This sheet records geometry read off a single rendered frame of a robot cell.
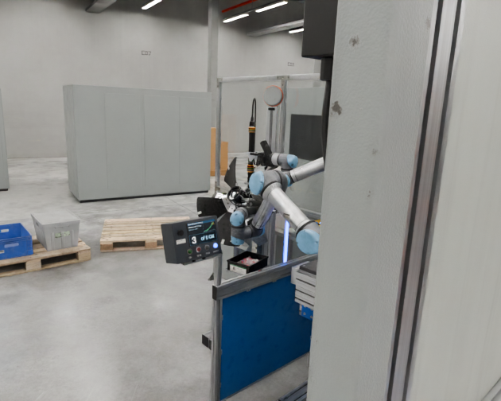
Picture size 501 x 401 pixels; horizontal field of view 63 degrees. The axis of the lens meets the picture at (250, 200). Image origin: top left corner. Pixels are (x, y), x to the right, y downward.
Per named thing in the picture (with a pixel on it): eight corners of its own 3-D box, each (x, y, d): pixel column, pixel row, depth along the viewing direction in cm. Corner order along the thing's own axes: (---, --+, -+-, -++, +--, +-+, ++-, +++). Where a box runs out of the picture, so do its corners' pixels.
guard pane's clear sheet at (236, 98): (219, 186, 414) (221, 82, 392) (491, 258, 233) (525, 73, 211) (218, 186, 414) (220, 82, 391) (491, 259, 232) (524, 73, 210)
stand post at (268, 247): (261, 332, 335) (268, 194, 309) (269, 337, 328) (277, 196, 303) (257, 335, 332) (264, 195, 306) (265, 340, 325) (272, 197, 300)
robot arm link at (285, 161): (291, 169, 244) (292, 155, 242) (276, 167, 250) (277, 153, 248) (298, 168, 250) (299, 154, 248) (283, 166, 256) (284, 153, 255)
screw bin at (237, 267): (246, 260, 268) (246, 250, 267) (268, 266, 259) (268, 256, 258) (226, 270, 251) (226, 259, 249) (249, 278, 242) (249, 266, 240)
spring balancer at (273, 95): (263, 106, 332) (262, 106, 326) (264, 85, 329) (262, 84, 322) (283, 107, 329) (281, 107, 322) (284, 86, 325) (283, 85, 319)
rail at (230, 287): (318, 262, 280) (319, 251, 278) (323, 263, 277) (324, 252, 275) (211, 298, 220) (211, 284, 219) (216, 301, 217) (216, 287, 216)
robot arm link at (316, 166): (363, 160, 223) (281, 193, 236) (362, 157, 233) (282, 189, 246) (355, 140, 221) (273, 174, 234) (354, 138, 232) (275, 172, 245)
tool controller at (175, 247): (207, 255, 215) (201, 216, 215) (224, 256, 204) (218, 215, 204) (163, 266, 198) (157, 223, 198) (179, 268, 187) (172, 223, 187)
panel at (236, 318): (308, 351, 291) (316, 263, 276) (310, 352, 290) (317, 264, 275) (216, 402, 237) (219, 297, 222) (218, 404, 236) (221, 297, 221)
